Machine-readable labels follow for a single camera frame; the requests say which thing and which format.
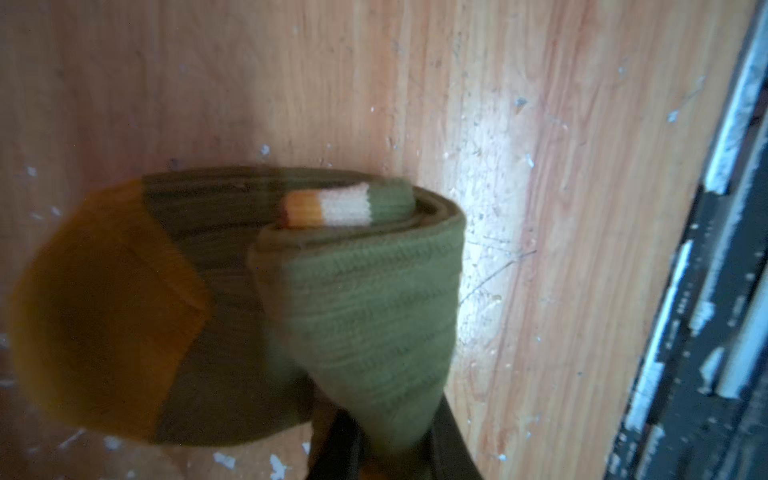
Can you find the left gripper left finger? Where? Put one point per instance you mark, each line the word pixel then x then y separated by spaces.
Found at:
pixel 341 455

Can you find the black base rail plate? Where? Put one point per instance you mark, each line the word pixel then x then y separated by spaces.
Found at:
pixel 698 407

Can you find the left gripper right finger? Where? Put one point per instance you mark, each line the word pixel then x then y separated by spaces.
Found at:
pixel 449 456

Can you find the green striped sock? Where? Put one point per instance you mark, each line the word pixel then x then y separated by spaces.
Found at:
pixel 214 307

